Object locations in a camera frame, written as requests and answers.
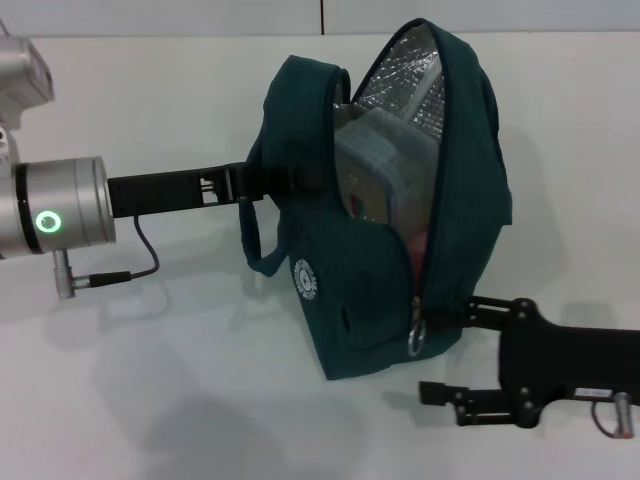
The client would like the pink toy peach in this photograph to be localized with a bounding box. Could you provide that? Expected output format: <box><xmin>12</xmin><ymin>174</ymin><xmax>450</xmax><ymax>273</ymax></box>
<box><xmin>407</xmin><ymin>229</ymin><xmax>432</xmax><ymax>274</ymax></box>

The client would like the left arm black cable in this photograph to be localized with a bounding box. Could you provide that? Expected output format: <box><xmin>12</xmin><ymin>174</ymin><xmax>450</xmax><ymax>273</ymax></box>
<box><xmin>53</xmin><ymin>214</ymin><xmax>160</xmax><ymax>301</ymax></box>

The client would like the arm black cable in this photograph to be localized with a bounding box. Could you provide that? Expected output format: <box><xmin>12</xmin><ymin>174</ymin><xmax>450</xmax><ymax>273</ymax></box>
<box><xmin>592</xmin><ymin>392</ymin><xmax>634</xmax><ymax>439</ymax></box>
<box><xmin>53</xmin><ymin>214</ymin><xmax>160</xmax><ymax>301</ymax></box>

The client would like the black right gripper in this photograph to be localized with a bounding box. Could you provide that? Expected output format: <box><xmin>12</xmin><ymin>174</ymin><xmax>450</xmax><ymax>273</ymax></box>
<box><xmin>418</xmin><ymin>294</ymin><xmax>640</xmax><ymax>430</ymax></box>

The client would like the dark teal lunch bag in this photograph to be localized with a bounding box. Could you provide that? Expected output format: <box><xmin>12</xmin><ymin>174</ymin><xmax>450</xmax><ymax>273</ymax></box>
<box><xmin>238</xmin><ymin>18</ymin><xmax>515</xmax><ymax>382</ymax></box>

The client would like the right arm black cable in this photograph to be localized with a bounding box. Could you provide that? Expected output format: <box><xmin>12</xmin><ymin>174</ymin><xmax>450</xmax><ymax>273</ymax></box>
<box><xmin>592</xmin><ymin>392</ymin><xmax>634</xmax><ymax>439</ymax></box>

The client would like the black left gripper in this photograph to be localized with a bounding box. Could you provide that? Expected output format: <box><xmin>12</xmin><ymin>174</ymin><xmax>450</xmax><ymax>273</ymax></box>
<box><xmin>107</xmin><ymin>162</ymin><xmax>327</xmax><ymax>220</ymax></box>

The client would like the clear blue-rimmed food container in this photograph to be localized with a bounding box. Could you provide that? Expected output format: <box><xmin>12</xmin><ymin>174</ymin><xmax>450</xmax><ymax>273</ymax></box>
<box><xmin>333</xmin><ymin>112</ymin><xmax>442</xmax><ymax>227</ymax></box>

